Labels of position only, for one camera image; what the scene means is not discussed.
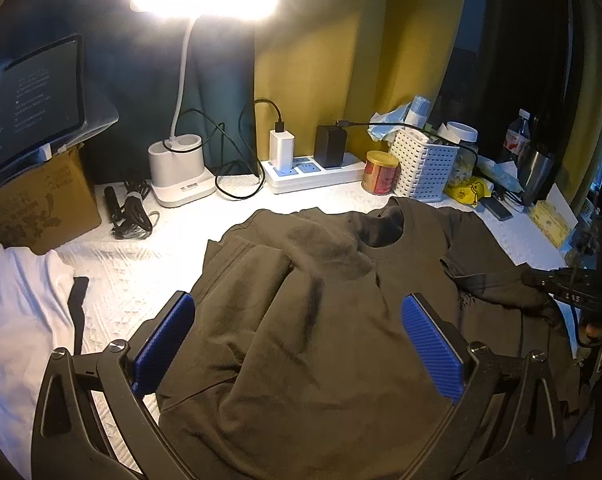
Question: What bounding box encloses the dark brown t-shirt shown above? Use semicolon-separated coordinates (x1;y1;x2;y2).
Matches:
156;198;581;479

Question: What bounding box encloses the bundled black cable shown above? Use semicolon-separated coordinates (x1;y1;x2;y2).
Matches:
102;179;161;241

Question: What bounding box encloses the tablet on stand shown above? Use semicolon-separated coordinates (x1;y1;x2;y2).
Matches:
0;35;118;174

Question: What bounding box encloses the clear jar white lid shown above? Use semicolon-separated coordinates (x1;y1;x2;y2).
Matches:
438;122;478;188

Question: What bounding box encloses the plastic drink bottle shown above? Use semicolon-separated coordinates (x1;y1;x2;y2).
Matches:
504;108;531;162

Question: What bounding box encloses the yellow snack bag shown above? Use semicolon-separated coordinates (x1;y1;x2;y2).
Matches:
444;176;494;208

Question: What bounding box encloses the brown cardboard box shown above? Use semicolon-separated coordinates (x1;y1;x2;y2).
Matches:
0;146;101;255

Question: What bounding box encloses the white textured bedspread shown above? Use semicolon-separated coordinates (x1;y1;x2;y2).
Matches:
0;179;582;480

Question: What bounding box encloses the black strap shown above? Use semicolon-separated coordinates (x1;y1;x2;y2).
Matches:
66;275;90;356

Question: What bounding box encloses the steel tumbler cup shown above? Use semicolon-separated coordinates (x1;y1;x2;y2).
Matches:
518;148;554;206

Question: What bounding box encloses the black power adapter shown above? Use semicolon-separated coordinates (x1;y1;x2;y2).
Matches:
314;125;348;168

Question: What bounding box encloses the red round tin can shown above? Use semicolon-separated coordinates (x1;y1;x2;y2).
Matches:
362;151;400;195

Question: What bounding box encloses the white desk lamp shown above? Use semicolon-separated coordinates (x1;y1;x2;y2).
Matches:
130;0;279;208

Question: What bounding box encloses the white perforated plastic basket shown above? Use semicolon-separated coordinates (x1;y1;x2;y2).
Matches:
390;127;459;203

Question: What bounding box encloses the white power strip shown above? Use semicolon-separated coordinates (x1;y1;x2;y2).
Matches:
263;153;365;194

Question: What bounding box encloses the white cloth garment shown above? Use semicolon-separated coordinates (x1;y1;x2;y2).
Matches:
0;244;75;479

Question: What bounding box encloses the black smartphone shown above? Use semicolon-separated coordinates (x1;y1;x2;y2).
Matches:
480;196;512;221

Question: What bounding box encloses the white usb charger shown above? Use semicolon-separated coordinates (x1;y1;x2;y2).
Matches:
269;130;294;171

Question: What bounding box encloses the yellow tissue box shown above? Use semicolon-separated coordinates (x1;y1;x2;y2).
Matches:
528;184;578;249

